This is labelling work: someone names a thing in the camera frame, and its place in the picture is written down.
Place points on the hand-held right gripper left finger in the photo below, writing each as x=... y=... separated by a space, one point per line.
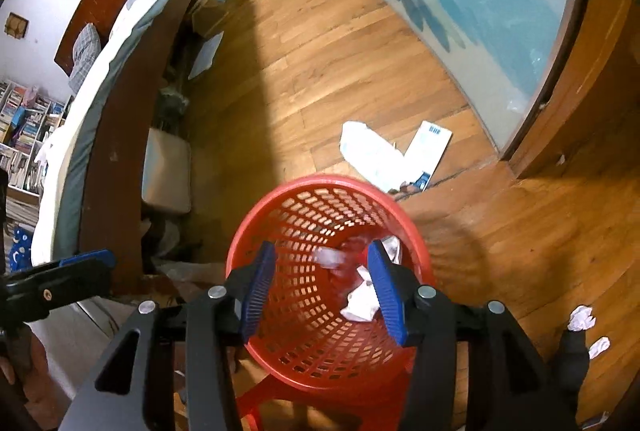
x=257 y=293

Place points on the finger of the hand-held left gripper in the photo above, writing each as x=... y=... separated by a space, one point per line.
x=85 y=259

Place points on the blue star print cloth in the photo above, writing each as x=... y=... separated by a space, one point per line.
x=20 y=246

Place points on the white paper envelope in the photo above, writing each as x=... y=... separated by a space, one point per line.
x=431 y=146

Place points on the white bookshelf with books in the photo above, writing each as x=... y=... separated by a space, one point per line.
x=25 y=131

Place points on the grey plaid pillow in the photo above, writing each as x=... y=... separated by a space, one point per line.
x=85 y=46

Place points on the large crumpled white tissue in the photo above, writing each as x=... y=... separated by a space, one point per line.
x=362 y=303

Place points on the black sock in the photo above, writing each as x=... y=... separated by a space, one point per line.
x=570 y=361

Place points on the white flat board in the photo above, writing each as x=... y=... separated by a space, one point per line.
x=206 y=53

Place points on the small white paper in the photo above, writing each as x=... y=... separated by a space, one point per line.
x=330 y=257

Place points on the brown framed wall decoration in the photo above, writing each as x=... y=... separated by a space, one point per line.
x=15 y=25

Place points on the red plastic mesh basket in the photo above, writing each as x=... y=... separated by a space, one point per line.
x=300 y=221

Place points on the wooden wardrobe frame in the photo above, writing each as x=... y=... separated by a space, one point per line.
x=590 y=61

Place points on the white storage box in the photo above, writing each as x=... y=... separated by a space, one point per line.
x=167 y=171

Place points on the dark bag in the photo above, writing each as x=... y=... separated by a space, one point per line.
x=172 y=103

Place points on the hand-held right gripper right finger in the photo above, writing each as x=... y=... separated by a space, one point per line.
x=389 y=298

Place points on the person's left hand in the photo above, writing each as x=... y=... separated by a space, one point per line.
x=35 y=376

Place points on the clear plastic bag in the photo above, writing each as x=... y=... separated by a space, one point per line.
x=185 y=268

